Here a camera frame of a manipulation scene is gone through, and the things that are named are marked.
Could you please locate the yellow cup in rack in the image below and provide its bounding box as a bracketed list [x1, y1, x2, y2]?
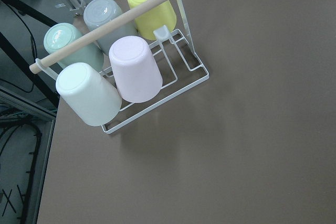
[127, 0, 177, 40]

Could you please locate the pink cup in rack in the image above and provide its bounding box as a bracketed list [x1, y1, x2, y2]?
[109, 36, 163, 103]

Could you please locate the mint cup in rack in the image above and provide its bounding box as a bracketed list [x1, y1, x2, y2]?
[44, 23, 104, 72]

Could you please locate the grey cup in rack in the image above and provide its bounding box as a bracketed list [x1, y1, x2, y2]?
[83, 0, 138, 55]

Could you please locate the white wire cup rack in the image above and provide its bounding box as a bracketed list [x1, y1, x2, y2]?
[29, 0, 209, 134]

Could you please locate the white cup in rack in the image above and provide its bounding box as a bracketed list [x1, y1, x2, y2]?
[56, 62, 122, 126]

